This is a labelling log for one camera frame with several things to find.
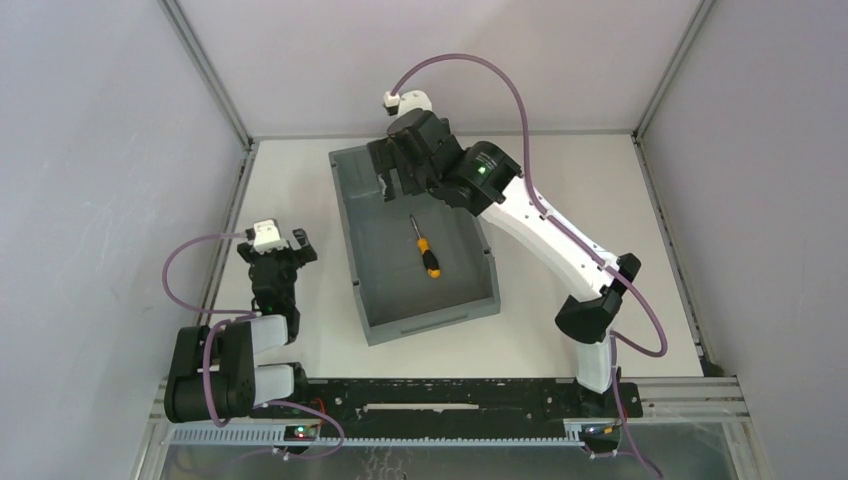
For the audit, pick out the grey slotted cable duct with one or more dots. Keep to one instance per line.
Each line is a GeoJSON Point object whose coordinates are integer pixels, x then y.
{"type": "Point", "coordinates": [283, 435]}

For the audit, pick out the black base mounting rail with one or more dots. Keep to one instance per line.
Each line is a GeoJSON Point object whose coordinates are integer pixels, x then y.
{"type": "Point", "coordinates": [419, 406]}

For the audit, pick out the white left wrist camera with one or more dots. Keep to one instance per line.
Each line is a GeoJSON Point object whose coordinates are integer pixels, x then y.
{"type": "Point", "coordinates": [267, 237]}

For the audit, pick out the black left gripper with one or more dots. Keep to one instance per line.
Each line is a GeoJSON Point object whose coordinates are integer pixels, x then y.
{"type": "Point", "coordinates": [275, 257]}

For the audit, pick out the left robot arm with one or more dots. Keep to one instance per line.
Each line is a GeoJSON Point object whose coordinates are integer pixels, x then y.
{"type": "Point", "coordinates": [214, 374]}

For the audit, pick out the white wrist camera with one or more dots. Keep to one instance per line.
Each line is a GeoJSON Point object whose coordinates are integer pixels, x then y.
{"type": "Point", "coordinates": [398, 104]}
{"type": "Point", "coordinates": [267, 237]}

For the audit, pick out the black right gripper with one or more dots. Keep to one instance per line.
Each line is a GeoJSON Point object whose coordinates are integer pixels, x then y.
{"type": "Point", "coordinates": [395, 160]}

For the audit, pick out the yellow black screwdriver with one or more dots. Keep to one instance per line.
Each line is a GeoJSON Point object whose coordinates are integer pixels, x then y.
{"type": "Point", "coordinates": [429, 259]}

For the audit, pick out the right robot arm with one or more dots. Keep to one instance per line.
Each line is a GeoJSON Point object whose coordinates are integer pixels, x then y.
{"type": "Point", "coordinates": [489, 184]}

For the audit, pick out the grey plastic bin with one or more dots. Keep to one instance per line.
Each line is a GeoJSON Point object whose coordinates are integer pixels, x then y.
{"type": "Point", "coordinates": [393, 293]}

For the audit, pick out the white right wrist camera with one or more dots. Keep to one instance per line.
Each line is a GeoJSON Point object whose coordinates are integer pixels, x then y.
{"type": "Point", "coordinates": [398, 104]}

